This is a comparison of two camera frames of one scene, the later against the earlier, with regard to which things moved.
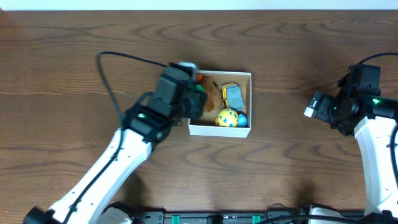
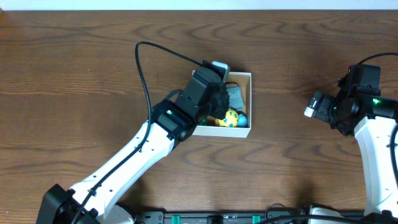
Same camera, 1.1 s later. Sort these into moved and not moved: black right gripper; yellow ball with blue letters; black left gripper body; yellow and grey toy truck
Moved: black left gripper body
Not moved: yellow and grey toy truck; yellow ball with blue letters; black right gripper
